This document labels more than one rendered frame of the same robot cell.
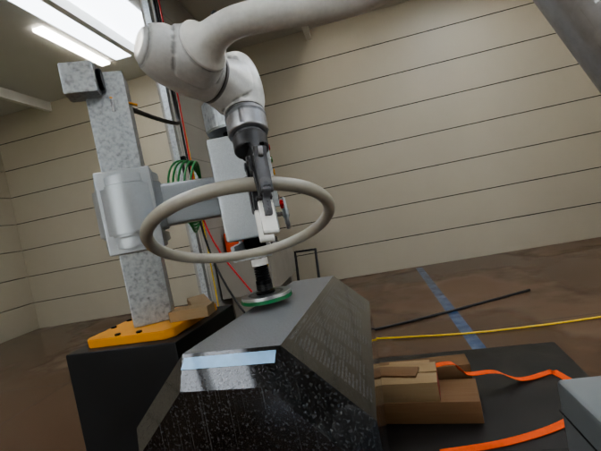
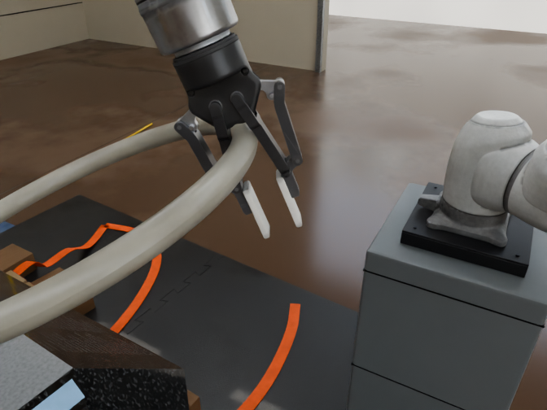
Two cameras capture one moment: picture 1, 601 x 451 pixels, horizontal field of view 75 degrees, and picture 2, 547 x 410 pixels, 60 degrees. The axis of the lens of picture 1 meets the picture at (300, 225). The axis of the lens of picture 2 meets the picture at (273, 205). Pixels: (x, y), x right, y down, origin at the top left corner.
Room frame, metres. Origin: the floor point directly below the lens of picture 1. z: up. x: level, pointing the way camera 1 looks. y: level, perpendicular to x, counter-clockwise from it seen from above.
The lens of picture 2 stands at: (0.62, 0.53, 1.48)
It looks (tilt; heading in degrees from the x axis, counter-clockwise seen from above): 31 degrees down; 288
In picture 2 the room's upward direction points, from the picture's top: straight up
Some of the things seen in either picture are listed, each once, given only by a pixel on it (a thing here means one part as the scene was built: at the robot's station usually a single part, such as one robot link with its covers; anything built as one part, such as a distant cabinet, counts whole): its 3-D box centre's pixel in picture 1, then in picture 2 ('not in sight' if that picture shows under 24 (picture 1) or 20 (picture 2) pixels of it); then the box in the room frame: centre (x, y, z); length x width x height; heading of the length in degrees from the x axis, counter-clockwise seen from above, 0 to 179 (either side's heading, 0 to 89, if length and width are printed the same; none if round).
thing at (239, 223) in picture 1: (246, 192); not in sight; (1.74, 0.21, 1.32); 0.36 x 0.22 x 0.45; 5
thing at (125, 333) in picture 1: (156, 322); not in sight; (2.04, 0.84, 0.76); 0.49 x 0.49 x 0.05; 75
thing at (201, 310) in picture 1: (192, 311); not in sight; (1.93, 0.61, 0.81); 0.20 x 0.10 x 0.05; 83
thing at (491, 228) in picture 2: not in sight; (464, 207); (0.48, -0.56, 0.87); 0.22 x 0.18 x 0.06; 170
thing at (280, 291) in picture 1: (266, 293); not in sight; (1.67, 0.20, 0.87); 0.21 x 0.21 x 0.01
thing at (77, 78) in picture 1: (82, 80); not in sight; (1.90, 0.89, 2.00); 0.20 x 0.18 x 0.15; 75
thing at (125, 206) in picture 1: (172, 204); not in sight; (2.13, 0.66, 1.36); 0.74 x 0.34 x 0.25; 116
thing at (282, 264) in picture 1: (264, 281); not in sight; (4.91, 0.59, 0.43); 1.30 x 0.62 x 0.86; 170
